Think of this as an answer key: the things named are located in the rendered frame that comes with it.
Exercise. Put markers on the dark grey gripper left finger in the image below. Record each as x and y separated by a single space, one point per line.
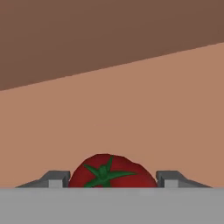
55 178

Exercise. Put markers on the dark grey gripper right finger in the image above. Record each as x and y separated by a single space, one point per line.
170 178

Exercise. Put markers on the red tomato with green stem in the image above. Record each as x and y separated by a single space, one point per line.
116 173

